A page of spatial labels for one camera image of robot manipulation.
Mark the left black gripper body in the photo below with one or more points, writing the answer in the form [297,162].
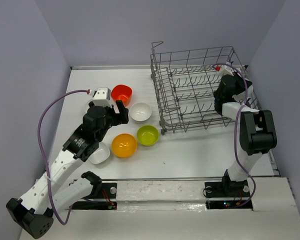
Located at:
[112,119]

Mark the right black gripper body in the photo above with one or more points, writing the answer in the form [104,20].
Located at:
[239,85]

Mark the white round bowl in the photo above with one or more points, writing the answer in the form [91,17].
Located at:
[140,112]
[86,106]

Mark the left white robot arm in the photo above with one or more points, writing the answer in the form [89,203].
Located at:
[36,209]

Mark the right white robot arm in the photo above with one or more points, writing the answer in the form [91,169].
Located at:
[254,134]

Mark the orange square bowl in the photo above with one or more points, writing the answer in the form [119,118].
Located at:
[123,93]

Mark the yellow round bowl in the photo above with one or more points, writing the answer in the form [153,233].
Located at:
[124,145]

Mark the green round bowl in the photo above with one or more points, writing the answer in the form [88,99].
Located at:
[147,135]

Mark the white square bowl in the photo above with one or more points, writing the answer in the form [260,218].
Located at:
[100,155]

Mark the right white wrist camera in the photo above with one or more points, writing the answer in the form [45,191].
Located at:
[223,70]

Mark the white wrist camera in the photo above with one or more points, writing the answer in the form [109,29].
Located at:
[223,70]
[101,97]

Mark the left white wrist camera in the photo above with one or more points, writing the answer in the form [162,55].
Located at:
[101,97]

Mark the grey wire dish rack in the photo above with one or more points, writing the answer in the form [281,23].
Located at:
[184,84]

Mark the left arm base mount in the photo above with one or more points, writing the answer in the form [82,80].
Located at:
[103,199]

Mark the metal front rail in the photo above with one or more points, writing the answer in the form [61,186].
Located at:
[213,178]

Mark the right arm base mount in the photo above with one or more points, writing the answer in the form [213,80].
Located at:
[227,194]

